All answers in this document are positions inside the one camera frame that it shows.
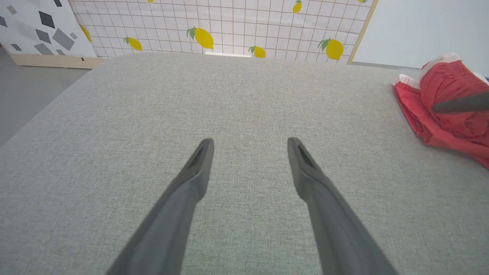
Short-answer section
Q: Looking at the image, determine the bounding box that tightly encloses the red garment with white trim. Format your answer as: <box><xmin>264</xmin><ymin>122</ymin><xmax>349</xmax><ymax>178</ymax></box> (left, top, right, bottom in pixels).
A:
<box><xmin>393</xmin><ymin>53</ymin><xmax>489</xmax><ymax>170</ymax></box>

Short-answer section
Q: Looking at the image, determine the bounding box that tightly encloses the lemon print grid backdrop panel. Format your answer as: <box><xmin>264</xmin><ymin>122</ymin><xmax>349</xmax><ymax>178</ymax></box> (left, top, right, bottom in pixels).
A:
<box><xmin>69</xmin><ymin>0</ymin><xmax>379</xmax><ymax>65</ymax></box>

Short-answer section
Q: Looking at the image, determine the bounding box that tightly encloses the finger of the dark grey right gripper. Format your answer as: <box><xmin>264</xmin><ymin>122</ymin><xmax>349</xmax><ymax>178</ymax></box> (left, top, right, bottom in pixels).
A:
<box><xmin>432</xmin><ymin>91</ymin><xmax>489</xmax><ymax>114</ymax></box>

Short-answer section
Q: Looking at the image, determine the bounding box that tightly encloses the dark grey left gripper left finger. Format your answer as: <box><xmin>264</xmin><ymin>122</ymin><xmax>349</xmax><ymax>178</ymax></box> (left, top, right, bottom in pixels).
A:
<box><xmin>106</xmin><ymin>138</ymin><xmax>215</xmax><ymax>275</ymax></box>

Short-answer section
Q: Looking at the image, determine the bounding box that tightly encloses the grey geometric print panel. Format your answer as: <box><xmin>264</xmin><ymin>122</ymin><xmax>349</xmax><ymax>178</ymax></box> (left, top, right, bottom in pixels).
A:
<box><xmin>0</xmin><ymin>0</ymin><xmax>98</xmax><ymax>70</ymax></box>

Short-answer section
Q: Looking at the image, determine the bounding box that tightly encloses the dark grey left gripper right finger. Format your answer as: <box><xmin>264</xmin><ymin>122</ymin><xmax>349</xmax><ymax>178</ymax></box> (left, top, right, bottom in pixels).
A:
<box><xmin>287</xmin><ymin>137</ymin><xmax>398</xmax><ymax>275</ymax></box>

